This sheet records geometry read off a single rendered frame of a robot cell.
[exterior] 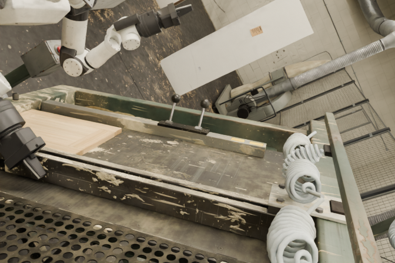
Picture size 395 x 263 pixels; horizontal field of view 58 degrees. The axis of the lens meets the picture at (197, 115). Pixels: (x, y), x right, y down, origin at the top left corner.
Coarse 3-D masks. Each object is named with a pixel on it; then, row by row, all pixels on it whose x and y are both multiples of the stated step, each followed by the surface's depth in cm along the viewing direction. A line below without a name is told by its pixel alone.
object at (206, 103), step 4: (204, 100) 137; (208, 100) 138; (200, 104) 138; (204, 104) 137; (208, 104) 138; (204, 108) 138; (200, 116) 137; (200, 120) 137; (200, 124) 137; (196, 128) 135; (200, 128) 135
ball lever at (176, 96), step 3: (174, 96) 140; (177, 96) 140; (171, 99) 141; (174, 99) 140; (177, 99) 140; (174, 102) 141; (177, 102) 141; (174, 105) 141; (174, 108) 140; (171, 111) 140; (171, 114) 140; (171, 117) 139; (168, 120) 139; (168, 123) 138; (171, 123) 138
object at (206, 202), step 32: (0, 160) 96; (64, 160) 91; (96, 160) 94; (288, 160) 77; (96, 192) 90; (128, 192) 87; (160, 192) 84; (192, 192) 83; (224, 192) 85; (224, 224) 82; (256, 224) 79
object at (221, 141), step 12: (48, 108) 151; (60, 108) 149; (72, 108) 147; (84, 108) 149; (96, 120) 145; (108, 120) 144; (120, 120) 142; (132, 120) 141; (144, 120) 142; (144, 132) 140; (156, 132) 139; (168, 132) 137; (180, 132) 136; (204, 144) 134; (216, 144) 133; (228, 144) 132; (240, 144) 130; (252, 144) 129; (264, 144) 131
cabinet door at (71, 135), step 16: (32, 112) 143; (32, 128) 127; (48, 128) 128; (64, 128) 130; (80, 128) 132; (96, 128) 133; (112, 128) 135; (48, 144) 113; (64, 144) 116; (80, 144) 116; (96, 144) 121
